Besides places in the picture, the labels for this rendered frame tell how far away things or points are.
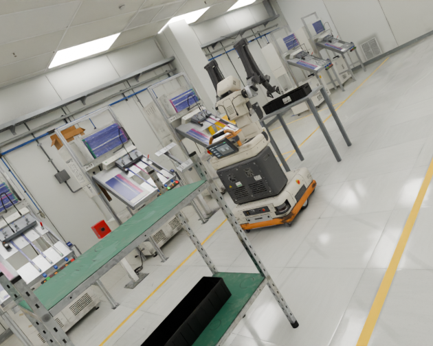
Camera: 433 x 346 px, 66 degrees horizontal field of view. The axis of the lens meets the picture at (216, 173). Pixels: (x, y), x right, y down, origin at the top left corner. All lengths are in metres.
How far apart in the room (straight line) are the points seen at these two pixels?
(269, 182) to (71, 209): 3.56
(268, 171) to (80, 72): 4.31
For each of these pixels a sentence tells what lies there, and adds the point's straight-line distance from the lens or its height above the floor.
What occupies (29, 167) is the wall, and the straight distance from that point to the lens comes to 5.59.
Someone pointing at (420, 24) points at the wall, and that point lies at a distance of 9.94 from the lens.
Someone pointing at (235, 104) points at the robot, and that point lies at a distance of 3.14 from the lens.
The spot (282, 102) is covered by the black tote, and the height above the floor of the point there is 0.85.
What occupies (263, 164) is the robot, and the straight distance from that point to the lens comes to 2.85.
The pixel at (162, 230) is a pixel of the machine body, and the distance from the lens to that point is 4.29.
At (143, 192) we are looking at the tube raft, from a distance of 3.92.
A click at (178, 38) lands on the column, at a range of 7.07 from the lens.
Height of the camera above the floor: 1.25
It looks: 11 degrees down
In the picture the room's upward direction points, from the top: 31 degrees counter-clockwise
